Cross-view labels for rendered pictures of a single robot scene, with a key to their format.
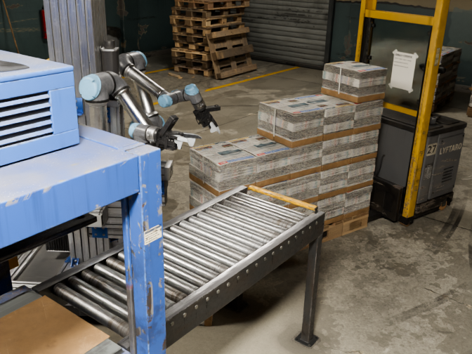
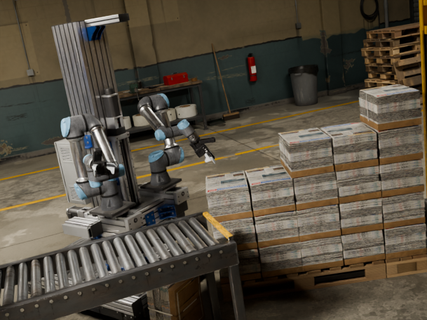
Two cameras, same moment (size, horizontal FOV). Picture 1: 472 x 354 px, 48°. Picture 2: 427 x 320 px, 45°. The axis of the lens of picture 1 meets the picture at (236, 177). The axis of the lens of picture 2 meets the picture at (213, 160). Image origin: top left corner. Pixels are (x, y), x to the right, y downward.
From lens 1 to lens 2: 1.90 m
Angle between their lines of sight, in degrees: 34
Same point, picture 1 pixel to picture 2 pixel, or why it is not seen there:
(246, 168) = (237, 196)
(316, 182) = (333, 216)
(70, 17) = (74, 74)
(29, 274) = not seen: hidden behind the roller
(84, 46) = (85, 95)
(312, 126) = (316, 156)
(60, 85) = not seen: outside the picture
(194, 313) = (35, 310)
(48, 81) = not seen: outside the picture
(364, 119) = (394, 148)
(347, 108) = (363, 136)
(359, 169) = (399, 204)
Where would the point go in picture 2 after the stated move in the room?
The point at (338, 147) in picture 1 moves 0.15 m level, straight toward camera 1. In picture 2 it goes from (360, 178) to (348, 185)
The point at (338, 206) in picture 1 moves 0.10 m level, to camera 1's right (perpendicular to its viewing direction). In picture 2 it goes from (373, 244) to (387, 246)
